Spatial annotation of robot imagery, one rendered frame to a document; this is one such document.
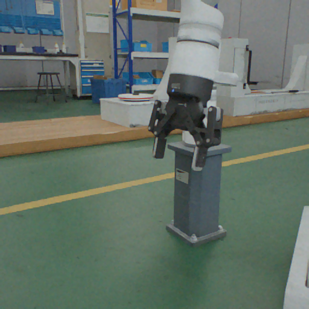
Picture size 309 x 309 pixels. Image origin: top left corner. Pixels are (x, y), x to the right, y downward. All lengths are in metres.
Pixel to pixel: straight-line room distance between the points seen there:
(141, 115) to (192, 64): 2.07
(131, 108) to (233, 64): 1.19
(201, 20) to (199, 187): 0.57
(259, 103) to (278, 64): 3.56
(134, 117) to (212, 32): 2.04
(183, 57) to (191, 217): 0.61
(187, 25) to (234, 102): 2.70
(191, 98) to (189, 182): 0.49
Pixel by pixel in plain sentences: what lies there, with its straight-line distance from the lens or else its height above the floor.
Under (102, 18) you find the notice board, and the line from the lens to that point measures 6.98.
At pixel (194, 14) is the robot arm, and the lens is 0.55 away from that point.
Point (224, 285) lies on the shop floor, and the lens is 0.90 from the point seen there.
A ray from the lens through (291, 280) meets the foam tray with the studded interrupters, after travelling 0.64.
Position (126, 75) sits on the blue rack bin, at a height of 0.42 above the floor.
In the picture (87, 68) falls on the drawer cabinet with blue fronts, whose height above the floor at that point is 0.53.
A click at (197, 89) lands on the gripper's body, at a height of 0.50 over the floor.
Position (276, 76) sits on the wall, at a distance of 7.01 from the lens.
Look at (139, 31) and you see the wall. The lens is 9.95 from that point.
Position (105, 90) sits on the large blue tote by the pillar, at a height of 0.21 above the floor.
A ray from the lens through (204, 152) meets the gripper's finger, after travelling 0.52.
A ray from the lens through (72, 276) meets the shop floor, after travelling 0.94.
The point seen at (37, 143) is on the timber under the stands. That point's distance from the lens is 2.23.
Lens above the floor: 0.53
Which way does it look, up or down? 15 degrees down
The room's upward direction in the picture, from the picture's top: straight up
